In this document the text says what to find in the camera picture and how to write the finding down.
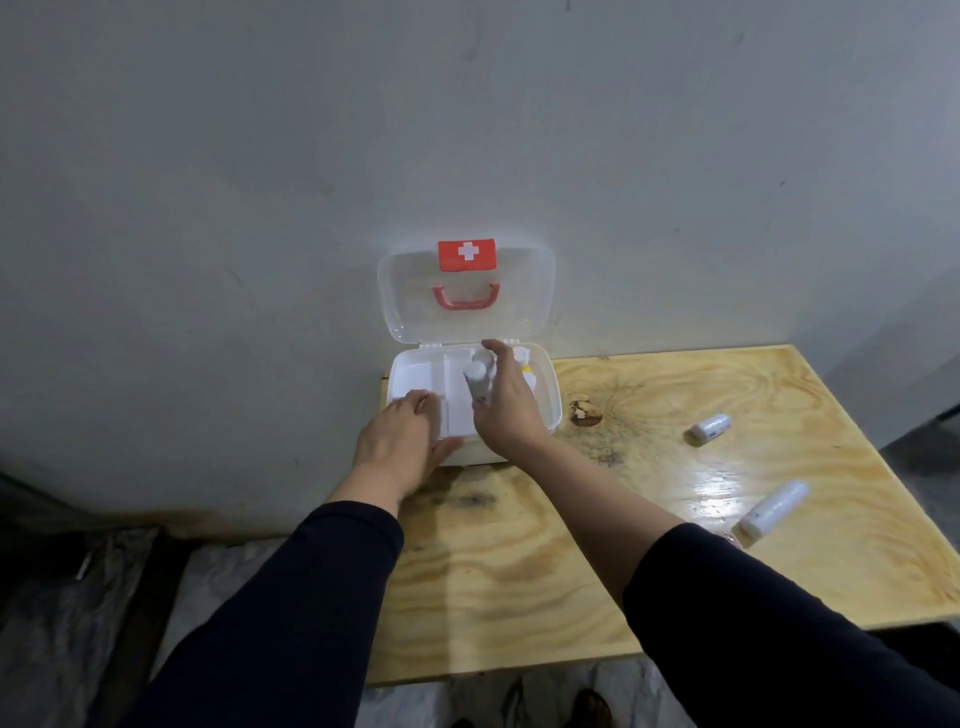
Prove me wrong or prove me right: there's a person's right hand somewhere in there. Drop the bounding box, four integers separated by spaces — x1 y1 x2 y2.
471 339 553 464

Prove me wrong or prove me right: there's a person's left hand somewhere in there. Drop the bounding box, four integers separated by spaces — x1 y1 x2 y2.
349 389 465 502

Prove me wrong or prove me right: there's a white plastic bottle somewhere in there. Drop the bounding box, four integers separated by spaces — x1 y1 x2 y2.
462 351 498 408

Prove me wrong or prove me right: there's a clear white first aid box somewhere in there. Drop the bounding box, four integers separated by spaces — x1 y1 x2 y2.
377 238 564 468

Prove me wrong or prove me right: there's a person's right forearm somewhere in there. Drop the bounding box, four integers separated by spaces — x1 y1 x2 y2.
513 437 960 728

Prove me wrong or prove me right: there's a person's left forearm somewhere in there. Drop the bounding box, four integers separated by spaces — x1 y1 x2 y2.
120 478 407 728

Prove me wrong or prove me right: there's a small white bottle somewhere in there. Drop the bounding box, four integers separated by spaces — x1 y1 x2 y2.
686 413 732 445

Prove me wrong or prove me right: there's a brown shoe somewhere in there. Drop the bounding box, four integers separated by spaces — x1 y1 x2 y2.
570 688 615 728

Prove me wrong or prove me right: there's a long white bottle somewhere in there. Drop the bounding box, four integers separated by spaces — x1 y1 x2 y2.
723 480 811 549

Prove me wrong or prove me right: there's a crumpled grey tarp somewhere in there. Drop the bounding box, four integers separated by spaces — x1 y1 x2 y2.
0 525 162 728

